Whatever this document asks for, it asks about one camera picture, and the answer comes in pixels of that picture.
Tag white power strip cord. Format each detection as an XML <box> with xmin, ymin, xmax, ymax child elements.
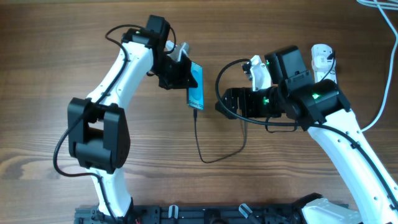
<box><xmin>360</xmin><ymin>0</ymin><xmax>398</xmax><ymax>133</ymax></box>

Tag smartphone with teal screen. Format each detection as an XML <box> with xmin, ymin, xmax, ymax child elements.
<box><xmin>187</xmin><ymin>62</ymin><xmax>204</xmax><ymax>110</ymax></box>

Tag white power strip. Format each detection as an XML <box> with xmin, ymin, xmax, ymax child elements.
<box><xmin>311</xmin><ymin>44</ymin><xmax>337</xmax><ymax>83</ymax></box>

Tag white cables at corner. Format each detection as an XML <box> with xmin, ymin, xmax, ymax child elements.
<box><xmin>356</xmin><ymin>0</ymin><xmax>398</xmax><ymax>12</ymax></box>

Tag black USB charging cable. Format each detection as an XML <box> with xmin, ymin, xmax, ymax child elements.
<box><xmin>193</xmin><ymin>49</ymin><xmax>338</xmax><ymax>164</ymax></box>

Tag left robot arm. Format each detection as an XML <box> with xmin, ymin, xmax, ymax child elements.
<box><xmin>64</xmin><ymin>15</ymin><xmax>203</xmax><ymax>223</ymax></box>

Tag white USB charger plug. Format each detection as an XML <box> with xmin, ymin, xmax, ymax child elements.
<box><xmin>312</xmin><ymin>55</ymin><xmax>335</xmax><ymax>72</ymax></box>

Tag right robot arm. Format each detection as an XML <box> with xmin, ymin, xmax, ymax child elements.
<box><xmin>215</xmin><ymin>45</ymin><xmax>397</xmax><ymax>223</ymax></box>

